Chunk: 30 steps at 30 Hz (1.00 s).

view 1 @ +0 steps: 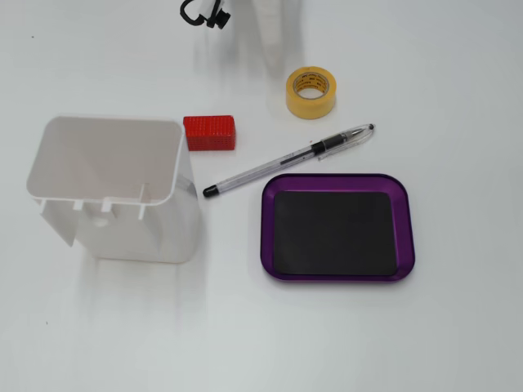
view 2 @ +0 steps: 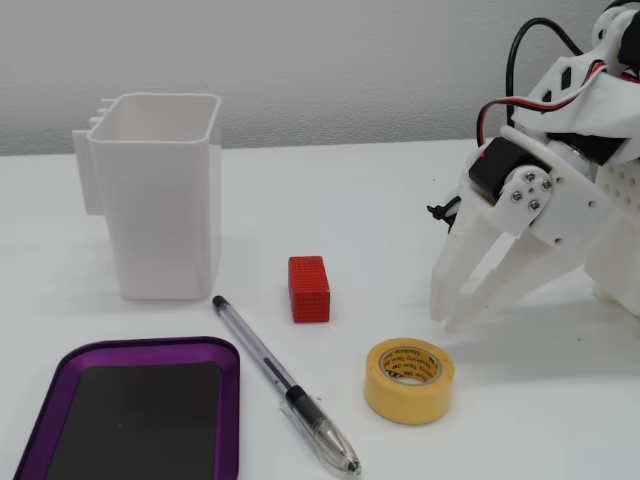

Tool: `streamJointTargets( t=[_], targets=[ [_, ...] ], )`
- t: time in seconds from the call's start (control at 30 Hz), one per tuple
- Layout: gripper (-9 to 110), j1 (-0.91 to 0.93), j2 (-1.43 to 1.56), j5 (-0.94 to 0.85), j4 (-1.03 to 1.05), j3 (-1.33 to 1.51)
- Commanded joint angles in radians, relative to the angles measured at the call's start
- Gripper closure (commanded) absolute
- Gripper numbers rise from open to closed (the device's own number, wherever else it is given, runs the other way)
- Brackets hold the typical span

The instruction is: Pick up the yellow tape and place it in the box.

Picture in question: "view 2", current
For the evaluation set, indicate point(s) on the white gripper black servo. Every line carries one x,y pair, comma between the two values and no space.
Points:
567,207

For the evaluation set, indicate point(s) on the yellow masking tape roll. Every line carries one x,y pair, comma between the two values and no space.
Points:
400,405

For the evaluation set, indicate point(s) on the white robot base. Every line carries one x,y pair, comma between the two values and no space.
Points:
620,250

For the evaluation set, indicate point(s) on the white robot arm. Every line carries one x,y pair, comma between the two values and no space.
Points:
600,110

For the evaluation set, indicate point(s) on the white plastic container box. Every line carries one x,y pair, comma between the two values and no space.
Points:
160,210

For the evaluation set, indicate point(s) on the black zip tie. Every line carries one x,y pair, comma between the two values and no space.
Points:
440,210

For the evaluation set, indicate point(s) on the red perforated block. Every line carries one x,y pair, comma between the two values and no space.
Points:
309,292

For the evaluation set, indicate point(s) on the clear black ballpoint pen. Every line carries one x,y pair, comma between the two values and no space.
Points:
305,410

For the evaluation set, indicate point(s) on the purple metal tray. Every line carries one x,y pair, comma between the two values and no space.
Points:
150,350

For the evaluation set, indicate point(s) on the black mat insert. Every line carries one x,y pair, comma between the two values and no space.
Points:
145,425

